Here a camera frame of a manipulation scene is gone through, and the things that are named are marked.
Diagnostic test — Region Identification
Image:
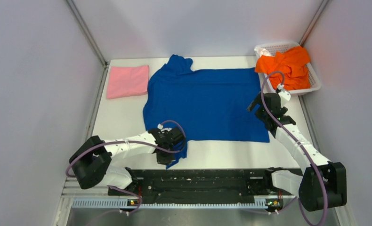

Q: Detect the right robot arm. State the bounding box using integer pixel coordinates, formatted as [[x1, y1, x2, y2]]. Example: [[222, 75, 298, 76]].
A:
[[247, 90, 347, 212]]

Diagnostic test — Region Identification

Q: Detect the folded pink t shirt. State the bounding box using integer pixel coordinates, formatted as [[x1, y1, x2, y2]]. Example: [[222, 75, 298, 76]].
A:
[[106, 65, 149, 99]]

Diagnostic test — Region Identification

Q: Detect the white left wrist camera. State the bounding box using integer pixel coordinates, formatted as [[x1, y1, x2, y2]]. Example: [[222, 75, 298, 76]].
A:
[[157, 124, 172, 131]]

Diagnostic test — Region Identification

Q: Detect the orange t shirt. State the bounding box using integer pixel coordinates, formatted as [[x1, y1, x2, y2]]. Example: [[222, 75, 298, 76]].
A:
[[255, 46, 311, 90]]

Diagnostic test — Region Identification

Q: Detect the aluminium frame rail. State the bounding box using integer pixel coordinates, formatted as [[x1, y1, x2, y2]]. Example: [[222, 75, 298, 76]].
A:
[[64, 0, 108, 68]]

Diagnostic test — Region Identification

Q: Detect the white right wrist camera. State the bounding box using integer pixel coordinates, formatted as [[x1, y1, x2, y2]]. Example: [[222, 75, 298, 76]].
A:
[[276, 84, 291, 107]]

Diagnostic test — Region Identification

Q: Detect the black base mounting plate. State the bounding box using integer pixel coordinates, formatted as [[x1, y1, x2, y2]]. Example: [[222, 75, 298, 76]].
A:
[[126, 169, 290, 204]]

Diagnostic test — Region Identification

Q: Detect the blue t shirt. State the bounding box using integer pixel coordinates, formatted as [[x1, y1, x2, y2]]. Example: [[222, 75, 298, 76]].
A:
[[142, 54, 271, 170]]

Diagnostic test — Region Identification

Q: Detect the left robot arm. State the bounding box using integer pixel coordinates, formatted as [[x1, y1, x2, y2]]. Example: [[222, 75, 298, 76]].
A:
[[66, 126, 186, 195]]

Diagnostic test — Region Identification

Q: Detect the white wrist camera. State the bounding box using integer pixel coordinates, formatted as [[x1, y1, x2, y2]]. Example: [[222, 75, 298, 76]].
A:
[[276, 84, 291, 107], [157, 124, 172, 131]]

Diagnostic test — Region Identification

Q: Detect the white slotted cable duct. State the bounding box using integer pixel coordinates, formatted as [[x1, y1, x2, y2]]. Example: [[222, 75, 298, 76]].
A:
[[72, 198, 280, 210]]

